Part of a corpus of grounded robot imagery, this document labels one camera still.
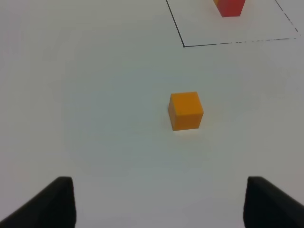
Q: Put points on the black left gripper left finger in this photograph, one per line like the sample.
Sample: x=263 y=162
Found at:
x=53 y=207

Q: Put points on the template red cube block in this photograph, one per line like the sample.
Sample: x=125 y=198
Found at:
x=230 y=8

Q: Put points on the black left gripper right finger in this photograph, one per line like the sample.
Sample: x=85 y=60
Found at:
x=266 y=206

